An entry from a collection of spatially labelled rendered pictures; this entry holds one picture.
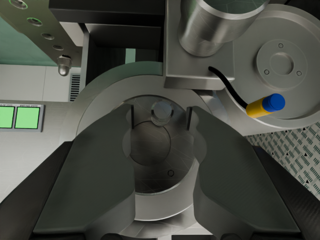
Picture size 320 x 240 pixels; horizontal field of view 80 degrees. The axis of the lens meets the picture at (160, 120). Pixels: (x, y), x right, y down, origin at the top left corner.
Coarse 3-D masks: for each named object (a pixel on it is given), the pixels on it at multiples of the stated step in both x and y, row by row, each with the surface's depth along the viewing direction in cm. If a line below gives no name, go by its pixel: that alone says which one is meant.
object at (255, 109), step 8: (216, 72) 13; (224, 80) 12; (232, 88) 12; (232, 96) 12; (272, 96) 9; (280, 96) 9; (240, 104) 12; (248, 104) 11; (256, 104) 10; (264, 104) 9; (272, 104) 9; (280, 104) 9; (248, 112) 11; (256, 112) 10; (264, 112) 10; (272, 112) 10
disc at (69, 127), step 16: (128, 64) 17; (144, 64) 17; (160, 64) 17; (96, 80) 17; (112, 80) 17; (80, 96) 16; (208, 96) 17; (80, 112) 16; (224, 112) 17; (64, 128) 16; (192, 208) 16; (144, 224) 15; (160, 224) 15; (176, 224) 15; (192, 224) 16
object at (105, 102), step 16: (128, 80) 16; (144, 80) 16; (160, 80) 16; (96, 96) 16; (112, 96) 16; (128, 96) 16; (176, 96) 16; (192, 96) 16; (96, 112) 15; (80, 128) 15; (192, 176) 15; (176, 192) 15; (192, 192) 15; (144, 208) 14; (160, 208) 14; (176, 208) 15
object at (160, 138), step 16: (144, 96) 15; (160, 96) 15; (144, 112) 14; (176, 112) 15; (144, 128) 15; (160, 128) 15; (176, 128) 14; (144, 144) 14; (160, 144) 14; (176, 144) 14; (192, 144) 14; (144, 160) 14; (160, 160) 14; (176, 160) 14; (192, 160) 14; (144, 176) 14; (160, 176) 14; (176, 176) 14; (144, 192) 14; (160, 192) 14
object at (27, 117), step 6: (18, 108) 47; (24, 108) 47; (30, 108) 47; (36, 108) 47; (18, 114) 47; (24, 114) 47; (30, 114) 47; (36, 114) 47; (18, 120) 47; (24, 120) 47; (30, 120) 47; (36, 120) 47; (18, 126) 47; (24, 126) 47; (30, 126) 47; (36, 126) 47
